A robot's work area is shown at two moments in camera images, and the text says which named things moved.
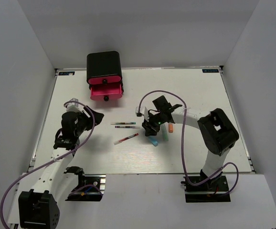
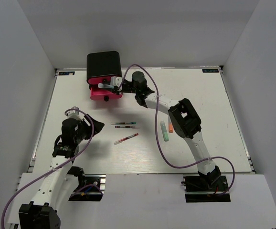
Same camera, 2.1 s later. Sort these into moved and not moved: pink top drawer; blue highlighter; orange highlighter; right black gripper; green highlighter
Moved: blue highlighter; right black gripper
Not moved: orange highlighter; green highlighter; pink top drawer
